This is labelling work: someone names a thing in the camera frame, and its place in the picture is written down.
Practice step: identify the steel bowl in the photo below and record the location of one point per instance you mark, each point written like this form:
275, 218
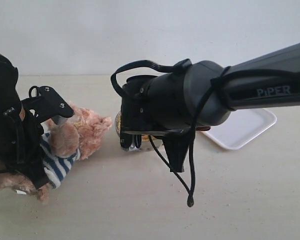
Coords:
146, 146

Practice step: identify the yellow millet grains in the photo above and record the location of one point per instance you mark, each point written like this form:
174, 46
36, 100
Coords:
118, 127

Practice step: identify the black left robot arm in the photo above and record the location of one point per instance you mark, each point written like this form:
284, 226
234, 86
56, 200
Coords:
8, 79

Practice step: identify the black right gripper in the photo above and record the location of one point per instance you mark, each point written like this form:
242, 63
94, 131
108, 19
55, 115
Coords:
160, 108

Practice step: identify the brown teddy bear striped shirt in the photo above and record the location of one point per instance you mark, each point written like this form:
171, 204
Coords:
63, 145

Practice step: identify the white plastic tray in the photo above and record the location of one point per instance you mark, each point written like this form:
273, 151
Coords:
241, 127

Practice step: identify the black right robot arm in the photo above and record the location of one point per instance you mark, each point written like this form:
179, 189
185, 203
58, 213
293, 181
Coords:
187, 96

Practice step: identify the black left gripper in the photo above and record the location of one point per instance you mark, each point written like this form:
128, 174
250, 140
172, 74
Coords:
21, 131

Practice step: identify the dark red wooden spoon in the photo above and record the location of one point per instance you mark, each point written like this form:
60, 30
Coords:
203, 128

